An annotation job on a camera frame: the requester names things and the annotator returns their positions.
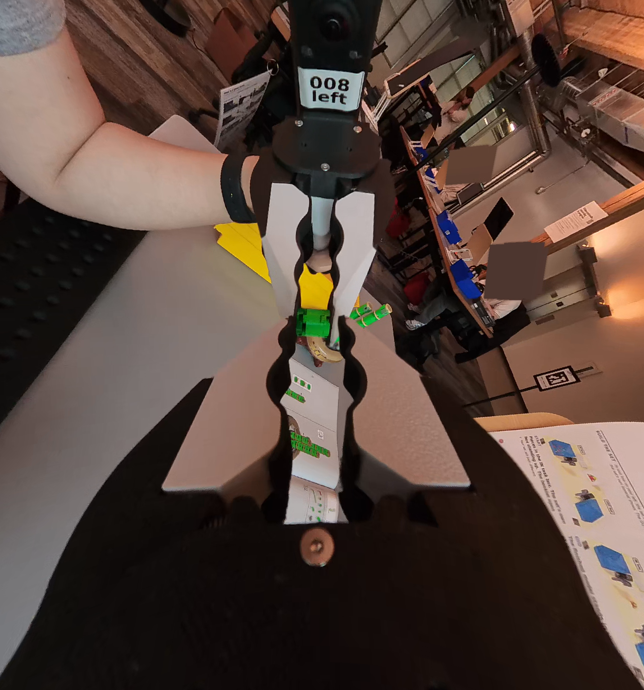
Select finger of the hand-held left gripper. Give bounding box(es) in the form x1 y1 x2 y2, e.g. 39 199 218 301
330 190 378 321
261 182 313 320

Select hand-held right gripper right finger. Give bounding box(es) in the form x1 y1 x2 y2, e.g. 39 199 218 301
335 315 472 524

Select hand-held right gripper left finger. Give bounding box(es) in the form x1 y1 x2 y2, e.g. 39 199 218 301
161 317 297 524

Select green brick assembly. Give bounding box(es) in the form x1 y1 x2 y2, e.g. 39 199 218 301
295 307 334 341

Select person's left forearm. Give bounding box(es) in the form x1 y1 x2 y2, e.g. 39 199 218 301
0 24 260 224

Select white desk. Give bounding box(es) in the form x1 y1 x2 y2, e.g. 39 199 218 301
0 114 397 690

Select yellow plastic bin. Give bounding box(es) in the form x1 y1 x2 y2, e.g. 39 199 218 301
214 221 361 312

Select instruction booklet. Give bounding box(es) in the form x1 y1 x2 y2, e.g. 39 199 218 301
280 345 350 525

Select long wooden table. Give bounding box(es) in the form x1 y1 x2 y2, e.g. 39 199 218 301
400 124 496 338

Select hanging printed paper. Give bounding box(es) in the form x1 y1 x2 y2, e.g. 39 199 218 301
214 70 272 150

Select tan round brick model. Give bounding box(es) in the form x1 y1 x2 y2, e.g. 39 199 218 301
295 337 344 367

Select open laptop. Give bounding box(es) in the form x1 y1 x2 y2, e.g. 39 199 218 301
470 197 515 261

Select small tag sign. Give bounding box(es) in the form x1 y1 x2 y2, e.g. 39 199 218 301
532 365 581 392

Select printed instruction sheet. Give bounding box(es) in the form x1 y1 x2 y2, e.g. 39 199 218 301
489 422 644 685

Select paper notice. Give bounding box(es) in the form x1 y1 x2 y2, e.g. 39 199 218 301
544 201 608 243

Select black floor mat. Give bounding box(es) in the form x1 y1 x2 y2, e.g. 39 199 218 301
0 199 146 454

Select person's grey shirt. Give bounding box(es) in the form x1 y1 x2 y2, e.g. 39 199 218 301
0 0 67 58

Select metal air duct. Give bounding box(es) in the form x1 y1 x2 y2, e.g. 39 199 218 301
559 75 644 162

